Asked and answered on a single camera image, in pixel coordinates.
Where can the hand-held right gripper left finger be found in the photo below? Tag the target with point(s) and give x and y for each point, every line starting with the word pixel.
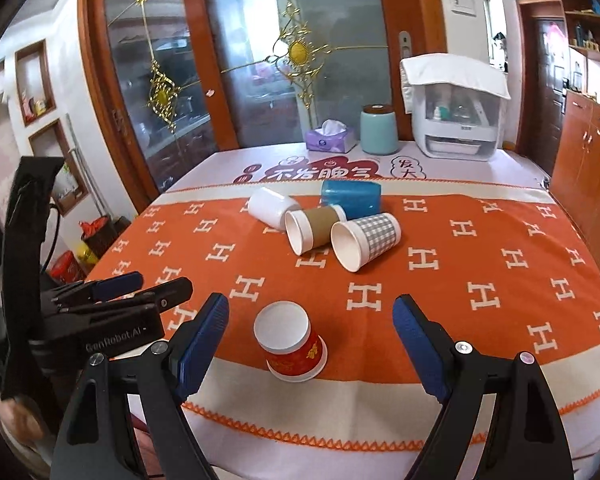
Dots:
pixel 202 345

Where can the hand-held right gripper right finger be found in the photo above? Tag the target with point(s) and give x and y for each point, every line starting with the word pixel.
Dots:
pixel 420 345

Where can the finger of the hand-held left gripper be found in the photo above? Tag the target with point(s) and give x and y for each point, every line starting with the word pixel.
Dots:
pixel 172 291
pixel 117 285

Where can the red paper cup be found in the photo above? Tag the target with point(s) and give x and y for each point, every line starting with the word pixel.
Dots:
pixel 295 347

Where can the grey plaid paper cup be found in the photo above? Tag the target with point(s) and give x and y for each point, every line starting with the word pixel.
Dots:
pixel 370 237

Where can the white cup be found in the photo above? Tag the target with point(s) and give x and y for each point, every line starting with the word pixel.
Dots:
pixel 270 207

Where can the brown sleeve paper cup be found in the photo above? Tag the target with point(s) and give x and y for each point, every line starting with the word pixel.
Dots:
pixel 320 227

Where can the blue cup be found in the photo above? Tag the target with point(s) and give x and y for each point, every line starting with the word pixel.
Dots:
pixel 352 197

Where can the person's left hand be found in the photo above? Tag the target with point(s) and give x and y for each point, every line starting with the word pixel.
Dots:
pixel 22 420

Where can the red box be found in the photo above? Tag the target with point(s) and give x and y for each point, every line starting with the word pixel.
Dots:
pixel 69 266

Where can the red plastic bag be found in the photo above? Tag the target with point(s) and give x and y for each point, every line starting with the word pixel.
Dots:
pixel 99 235

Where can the orange patterned tablecloth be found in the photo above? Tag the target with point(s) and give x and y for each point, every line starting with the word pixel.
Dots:
pixel 480 260

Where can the white printed table cover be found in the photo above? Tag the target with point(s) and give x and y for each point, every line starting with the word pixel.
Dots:
pixel 280 170

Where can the purple tissue box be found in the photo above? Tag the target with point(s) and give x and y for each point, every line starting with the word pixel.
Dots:
pixel 330 140

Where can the teal canister with brown lid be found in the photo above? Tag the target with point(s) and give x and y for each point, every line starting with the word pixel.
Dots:
pixel 379 130

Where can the white countertop appliance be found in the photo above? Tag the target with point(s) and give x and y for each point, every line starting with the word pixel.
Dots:
pixel 460 127

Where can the wooden cabinet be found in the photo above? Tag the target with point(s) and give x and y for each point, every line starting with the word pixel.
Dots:
pixel 585 160

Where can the glass sliding door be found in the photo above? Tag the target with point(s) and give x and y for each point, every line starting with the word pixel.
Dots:
pixel 260 35

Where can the white towel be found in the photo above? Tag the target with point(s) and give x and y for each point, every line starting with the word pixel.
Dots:
pixel 455 72

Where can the dark brown door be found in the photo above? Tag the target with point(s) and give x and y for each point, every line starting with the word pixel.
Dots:
pixel 547 90

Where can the wooden shelf with items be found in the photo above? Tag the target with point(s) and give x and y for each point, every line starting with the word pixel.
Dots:
pixel 592 35

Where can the large wall niche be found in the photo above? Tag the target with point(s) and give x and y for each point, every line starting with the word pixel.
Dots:
pixel 62 170

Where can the small wall niche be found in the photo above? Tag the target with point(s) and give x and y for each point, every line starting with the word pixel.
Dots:
pixel 35 82

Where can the white wall switch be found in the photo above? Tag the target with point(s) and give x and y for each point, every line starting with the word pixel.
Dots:
pixel 463 1

